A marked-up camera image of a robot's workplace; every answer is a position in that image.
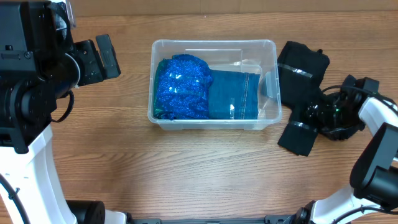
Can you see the blue denim jeans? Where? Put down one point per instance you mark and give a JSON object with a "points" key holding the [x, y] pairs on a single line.
{"points": [[233, 95]]}

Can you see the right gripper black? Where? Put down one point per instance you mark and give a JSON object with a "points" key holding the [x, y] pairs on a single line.
{"points": [[302, 102]]}

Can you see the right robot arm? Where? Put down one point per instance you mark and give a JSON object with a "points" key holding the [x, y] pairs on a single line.
{"points": [[373, 179]]}

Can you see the clear plastic storage bin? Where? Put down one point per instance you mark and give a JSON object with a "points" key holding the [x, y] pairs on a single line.
{"points": [[247, 56]]}

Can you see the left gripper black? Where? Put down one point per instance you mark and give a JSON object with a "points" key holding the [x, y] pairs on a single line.
{"points": [[87, 53]]}

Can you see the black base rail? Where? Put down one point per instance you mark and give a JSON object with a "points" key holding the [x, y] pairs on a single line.
{"points": [[268, 219]]}

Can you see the blue green sequin cloth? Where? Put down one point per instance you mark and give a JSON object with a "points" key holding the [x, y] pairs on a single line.
{"points": [[181, 88]]}

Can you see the black cloth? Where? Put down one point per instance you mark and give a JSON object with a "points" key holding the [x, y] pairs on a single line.
{"points": [[301, 72], [299, 134], [364, 85]]}

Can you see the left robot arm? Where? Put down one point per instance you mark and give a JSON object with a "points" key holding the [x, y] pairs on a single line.
{"points": [[40, 64]]}

